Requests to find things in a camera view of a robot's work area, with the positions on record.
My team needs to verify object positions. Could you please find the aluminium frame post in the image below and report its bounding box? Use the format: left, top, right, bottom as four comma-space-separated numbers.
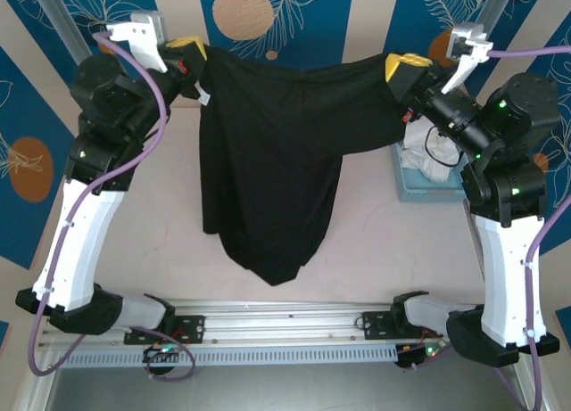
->
33, 0, 95, 64
476, 0, 521, 36

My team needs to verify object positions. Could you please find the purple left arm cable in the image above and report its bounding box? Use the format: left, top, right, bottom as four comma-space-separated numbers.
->
27, 30, 196, 382

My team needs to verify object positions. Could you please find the small circuit board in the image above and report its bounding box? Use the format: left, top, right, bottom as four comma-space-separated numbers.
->
395, 341, 450, 370
142, 344, 184, 364

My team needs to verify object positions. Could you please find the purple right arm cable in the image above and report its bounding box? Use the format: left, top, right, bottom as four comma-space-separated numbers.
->
401, 45, 571, 411

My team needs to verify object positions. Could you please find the light blue perforated basket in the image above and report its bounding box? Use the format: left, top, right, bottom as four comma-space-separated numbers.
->
390, 138, 469, 203

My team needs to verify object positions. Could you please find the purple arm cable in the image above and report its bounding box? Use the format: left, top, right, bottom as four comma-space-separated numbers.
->
401, 45, 571, 411
27, 30, 196, 382

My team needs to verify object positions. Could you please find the white crumpled cloth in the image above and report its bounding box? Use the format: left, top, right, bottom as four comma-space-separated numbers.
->
401, 116, 465, 185

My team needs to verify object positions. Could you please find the grey slotted cable duct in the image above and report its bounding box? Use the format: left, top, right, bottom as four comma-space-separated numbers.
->
57, 343, 398, 369

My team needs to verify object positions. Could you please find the black printed t-shirt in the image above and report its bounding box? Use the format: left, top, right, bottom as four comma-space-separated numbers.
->
191, 45, 418, 288

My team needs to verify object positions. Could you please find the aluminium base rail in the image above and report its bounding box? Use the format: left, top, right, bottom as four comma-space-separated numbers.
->
37, 299, 451, 352

